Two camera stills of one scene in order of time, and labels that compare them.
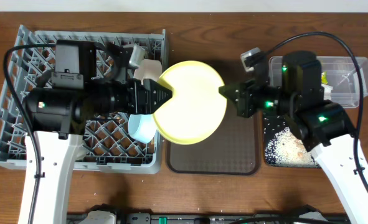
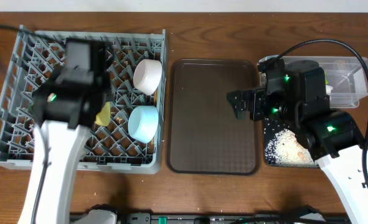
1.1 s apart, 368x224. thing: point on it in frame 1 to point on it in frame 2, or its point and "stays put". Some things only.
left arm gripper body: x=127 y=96 to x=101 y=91
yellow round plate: x=197 y=109 to x=103 y=117
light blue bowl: x=142 y=127 stays put
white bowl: x=149 y=69 stays put
